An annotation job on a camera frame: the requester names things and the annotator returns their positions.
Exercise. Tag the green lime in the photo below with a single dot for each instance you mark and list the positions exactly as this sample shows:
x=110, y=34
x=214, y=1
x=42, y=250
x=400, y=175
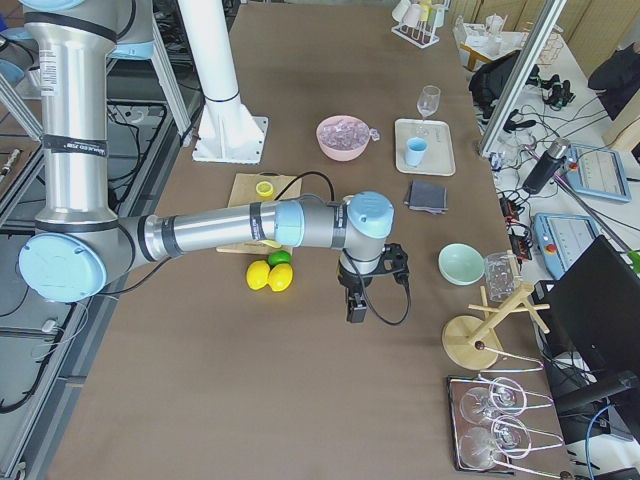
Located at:
x=279, y=257

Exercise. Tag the black monitor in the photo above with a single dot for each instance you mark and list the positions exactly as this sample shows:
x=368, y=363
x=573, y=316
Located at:
x=596, y=303

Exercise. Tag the yellow plastic knife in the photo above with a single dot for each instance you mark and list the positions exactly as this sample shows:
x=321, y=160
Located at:
x=271, y=243

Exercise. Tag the wooden cutting board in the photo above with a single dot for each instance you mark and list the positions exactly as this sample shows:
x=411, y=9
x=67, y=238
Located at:
x=243, y=192

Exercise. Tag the aluminium frame post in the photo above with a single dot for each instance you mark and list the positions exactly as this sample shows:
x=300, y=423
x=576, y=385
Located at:
x=527, y=58

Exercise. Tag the lying wine glass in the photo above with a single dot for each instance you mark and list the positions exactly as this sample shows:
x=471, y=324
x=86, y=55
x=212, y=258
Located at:
x=488, y=399
x=498, y=447

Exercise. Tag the white cup rack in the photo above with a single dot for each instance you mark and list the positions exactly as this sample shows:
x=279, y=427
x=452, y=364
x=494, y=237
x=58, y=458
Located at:
x=418, y=21

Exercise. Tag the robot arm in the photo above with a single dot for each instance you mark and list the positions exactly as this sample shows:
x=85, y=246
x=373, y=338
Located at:
x=81, y=244

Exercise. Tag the dark tray with glasses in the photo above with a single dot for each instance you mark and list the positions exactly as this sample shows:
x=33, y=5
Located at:
x=456, y=387

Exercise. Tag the upper lying wine glass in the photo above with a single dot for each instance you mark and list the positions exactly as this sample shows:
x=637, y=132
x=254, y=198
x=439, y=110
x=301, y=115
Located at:
x=488, y=399

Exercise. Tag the wine glass on tray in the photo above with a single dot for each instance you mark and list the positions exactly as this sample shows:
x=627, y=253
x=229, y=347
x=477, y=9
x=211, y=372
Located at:
x=427, y=105

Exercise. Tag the black thermos bottle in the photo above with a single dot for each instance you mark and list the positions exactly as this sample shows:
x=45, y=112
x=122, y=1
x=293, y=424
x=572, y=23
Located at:
x=550, y=161

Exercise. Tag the glass jar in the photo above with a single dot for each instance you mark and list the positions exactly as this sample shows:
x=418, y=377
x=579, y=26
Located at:
x=500, y=275

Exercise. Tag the grey folded cloth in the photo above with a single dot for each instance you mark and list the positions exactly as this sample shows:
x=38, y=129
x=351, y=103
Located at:
x=426, y=197

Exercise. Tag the pink bowl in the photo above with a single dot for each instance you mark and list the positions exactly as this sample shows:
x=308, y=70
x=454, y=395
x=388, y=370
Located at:
x=342, y=137

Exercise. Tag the lower lying wine glass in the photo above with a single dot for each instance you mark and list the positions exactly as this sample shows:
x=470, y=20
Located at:
x=498, y=447

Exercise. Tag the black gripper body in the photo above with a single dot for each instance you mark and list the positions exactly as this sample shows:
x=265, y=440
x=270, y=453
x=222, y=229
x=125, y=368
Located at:
x=353, y=283

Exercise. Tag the upper teach pendant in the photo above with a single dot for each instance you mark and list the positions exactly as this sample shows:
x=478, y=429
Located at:
x=598, y=172

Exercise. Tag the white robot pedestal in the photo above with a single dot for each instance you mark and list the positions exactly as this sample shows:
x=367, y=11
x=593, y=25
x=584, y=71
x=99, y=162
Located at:
x=228, y=133

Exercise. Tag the yellow lemon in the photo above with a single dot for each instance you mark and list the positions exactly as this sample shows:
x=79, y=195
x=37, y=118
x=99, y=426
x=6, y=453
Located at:
x=257, y=274
x=280, y=277

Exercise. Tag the teach pendant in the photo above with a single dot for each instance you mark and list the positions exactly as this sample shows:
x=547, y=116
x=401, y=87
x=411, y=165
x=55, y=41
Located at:
x=562, y=238
x=598, y=172

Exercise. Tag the black backpack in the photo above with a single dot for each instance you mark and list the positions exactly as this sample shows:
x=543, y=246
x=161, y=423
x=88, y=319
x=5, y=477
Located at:
x=487, y=84

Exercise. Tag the lower teach pendant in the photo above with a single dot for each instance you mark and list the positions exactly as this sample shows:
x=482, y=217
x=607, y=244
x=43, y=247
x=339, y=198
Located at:
x=562, y=238

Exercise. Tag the yellow lemon right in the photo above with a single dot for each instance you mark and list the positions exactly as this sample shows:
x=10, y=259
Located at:
x=280, y=277

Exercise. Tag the mint green bowl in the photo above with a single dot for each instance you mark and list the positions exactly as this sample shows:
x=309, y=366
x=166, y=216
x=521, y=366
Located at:
x=461, y=264

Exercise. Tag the wooden cup stand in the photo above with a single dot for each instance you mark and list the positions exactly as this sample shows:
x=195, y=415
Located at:
x=472, y=343

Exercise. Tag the light blue cup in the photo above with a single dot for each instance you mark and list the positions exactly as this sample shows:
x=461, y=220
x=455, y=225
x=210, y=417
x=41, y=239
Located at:
x=415, y=150

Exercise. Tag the yellow lemon left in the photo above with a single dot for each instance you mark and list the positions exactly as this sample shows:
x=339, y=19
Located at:
x=257, y=274

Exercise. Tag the white rectangular tray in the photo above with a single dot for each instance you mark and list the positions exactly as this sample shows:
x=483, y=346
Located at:
x=439, y=157

